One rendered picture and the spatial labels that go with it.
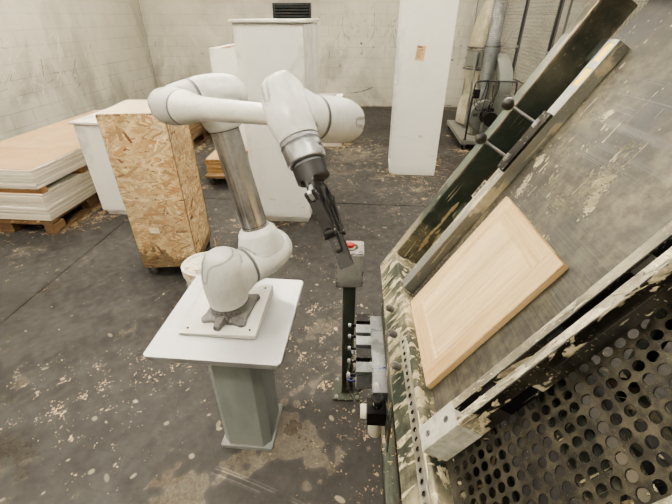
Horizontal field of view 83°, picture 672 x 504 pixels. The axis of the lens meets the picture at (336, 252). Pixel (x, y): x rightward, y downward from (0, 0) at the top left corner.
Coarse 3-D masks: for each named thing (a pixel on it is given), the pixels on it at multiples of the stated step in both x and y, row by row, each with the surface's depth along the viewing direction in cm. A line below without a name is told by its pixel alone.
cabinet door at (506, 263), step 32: (512, 224) 105; (480, 256) 113; (512, 256) 100; (544, 256) 89; (448, 288) 120; (480, 288) 105; (512, 288) 94; (544, 288) 87; (416, 320) 128; (448, 320) 112; (480, 320) 99; (448, 352) 104
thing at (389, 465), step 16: (656, 336) 187; (656, 352) 188; (640, 368) 198; (592, 384) 130; (608, 384) 130; (608, 400) 124; (624, 400) 204; (640, 400) 193; (656, 416) 185; (384, 432) 171; (496, 432) 101; (384, 448) 165; (384, 464) 159; (464, 464) 108; (384, 480) 153; (480, 480) 105; (512, 480) 91; (656, 480) 102; (384, 496) 151
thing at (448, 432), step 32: (640, 256) 62; (608, 288) 66; (640, 288) 61; (576, 320) 70; (608, 320) 64; (640, 320) 64; (512, 352) 77; (544, 352) 70; (576, 352) 69; (480, 384) 81; (512, 384) 74; (544, 384) 73; (448, 416) 85; (480, 416) 80; (448, 448) 86
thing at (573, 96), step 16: (624, 48) 99; (592, 64) 103; (608, 64) 101; (592, 80) 103; (560, 96) 110; (576, 96) 105; (560, 112) 108; (544, 128) 110; (528, 144) 113; (528, 160) 115; (496, 176) 121; (512, 176) 118; (480, 192) 125; (496, 192) 121; (464, 208) 130; (480, 208) 125; (464, 224) 128; (448, 240) 131; (432, 256) 135; (416, 272) 140
